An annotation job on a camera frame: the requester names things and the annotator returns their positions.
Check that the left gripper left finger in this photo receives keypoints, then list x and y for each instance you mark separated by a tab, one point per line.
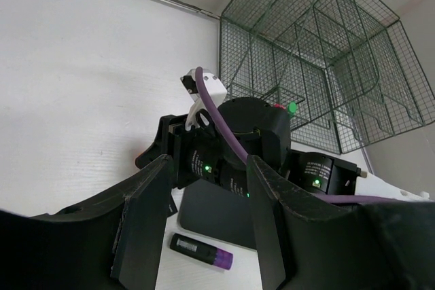
112	240

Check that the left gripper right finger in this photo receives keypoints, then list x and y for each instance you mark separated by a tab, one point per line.
306	243

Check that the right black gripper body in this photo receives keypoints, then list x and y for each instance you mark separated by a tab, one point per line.
238	147

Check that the orange highlighter marker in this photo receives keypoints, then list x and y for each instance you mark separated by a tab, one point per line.
140	161

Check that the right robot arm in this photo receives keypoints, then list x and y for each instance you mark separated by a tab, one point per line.
340	181

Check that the black clipboard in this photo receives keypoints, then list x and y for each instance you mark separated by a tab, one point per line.
209	210

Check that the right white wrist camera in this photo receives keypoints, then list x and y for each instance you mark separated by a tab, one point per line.
207	92

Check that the green wire desk organizer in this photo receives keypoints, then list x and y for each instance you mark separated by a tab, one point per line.
348	65

